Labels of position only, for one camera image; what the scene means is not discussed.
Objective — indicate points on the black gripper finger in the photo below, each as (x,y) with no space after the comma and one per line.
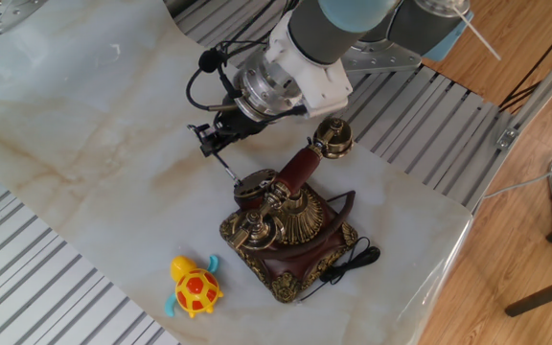
(204,131)
(218,144)

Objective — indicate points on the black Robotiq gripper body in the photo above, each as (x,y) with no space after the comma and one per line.
(237,125)

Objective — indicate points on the black silver ballpoint pen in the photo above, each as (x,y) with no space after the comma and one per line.
(228,170)

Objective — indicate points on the brass red phone handset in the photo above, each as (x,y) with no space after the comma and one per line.
(300,167)

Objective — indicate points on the antique brass red phone base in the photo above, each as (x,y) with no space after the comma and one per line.
(300,268)

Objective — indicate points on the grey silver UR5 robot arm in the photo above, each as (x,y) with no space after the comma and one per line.
(314,38)

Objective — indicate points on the glossy marble pattern mat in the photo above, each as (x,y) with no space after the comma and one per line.
(113,191)

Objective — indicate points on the yellow orange toy turtle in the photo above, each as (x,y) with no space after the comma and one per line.
(197,290)

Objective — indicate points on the white zip tie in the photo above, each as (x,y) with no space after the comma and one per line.
(477,33)

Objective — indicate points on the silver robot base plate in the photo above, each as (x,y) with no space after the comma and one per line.
(381,60)

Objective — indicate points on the metal corner bracket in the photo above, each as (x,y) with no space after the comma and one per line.
(507,138)

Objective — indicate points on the aluminium frame beam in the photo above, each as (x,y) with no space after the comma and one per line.
(539,91)

